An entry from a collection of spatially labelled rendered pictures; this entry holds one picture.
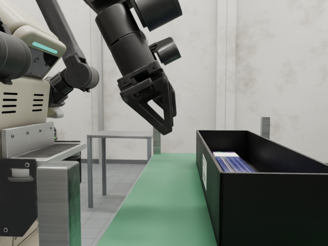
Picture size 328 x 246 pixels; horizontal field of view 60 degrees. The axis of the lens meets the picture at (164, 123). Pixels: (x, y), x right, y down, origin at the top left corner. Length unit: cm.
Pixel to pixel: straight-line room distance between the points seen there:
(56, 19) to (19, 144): 43
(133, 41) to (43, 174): 24
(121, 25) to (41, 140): 44
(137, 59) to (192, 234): 28
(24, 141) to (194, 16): 481
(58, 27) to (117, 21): 52
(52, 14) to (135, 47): 56
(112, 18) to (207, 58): 478
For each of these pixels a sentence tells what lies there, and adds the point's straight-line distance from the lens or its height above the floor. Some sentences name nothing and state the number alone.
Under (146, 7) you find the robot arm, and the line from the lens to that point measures 45.
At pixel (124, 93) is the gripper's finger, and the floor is 117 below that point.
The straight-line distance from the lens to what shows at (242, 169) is 71.
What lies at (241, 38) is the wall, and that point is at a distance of 533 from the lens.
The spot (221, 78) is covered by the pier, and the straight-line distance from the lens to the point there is 491.
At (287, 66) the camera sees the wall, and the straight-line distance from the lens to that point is 544.
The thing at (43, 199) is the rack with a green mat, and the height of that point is 107.
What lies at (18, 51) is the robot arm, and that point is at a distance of 54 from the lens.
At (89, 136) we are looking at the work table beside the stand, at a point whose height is 78.
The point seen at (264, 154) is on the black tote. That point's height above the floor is 102.
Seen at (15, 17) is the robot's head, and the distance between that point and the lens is 69.
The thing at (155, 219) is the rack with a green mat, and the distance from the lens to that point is 53.
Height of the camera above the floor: 116
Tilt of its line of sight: 4 degrees down
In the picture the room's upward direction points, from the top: straight up
